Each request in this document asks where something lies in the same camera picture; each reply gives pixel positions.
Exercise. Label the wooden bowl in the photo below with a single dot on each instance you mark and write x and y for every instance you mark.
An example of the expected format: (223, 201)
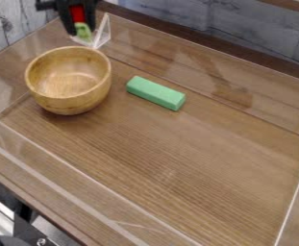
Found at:
(70, 79)

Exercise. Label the green rectangular block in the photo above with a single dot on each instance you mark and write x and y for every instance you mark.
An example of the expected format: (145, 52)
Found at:
(155, 93)

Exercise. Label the black metal table frame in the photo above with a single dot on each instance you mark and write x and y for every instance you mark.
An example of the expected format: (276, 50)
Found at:
(24, 224)

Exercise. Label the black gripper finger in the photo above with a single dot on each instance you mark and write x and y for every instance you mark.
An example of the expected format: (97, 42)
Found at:
(66, 17)
(90, 17)

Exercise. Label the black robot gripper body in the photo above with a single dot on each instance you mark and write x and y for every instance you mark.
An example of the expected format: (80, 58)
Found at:
(43, 5)

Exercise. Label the clear acrylic tray walls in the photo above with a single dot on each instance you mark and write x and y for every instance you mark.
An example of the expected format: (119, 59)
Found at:
(134, 175)

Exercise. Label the red plush fruit green stem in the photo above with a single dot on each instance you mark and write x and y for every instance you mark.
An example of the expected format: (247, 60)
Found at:
(83, 31)

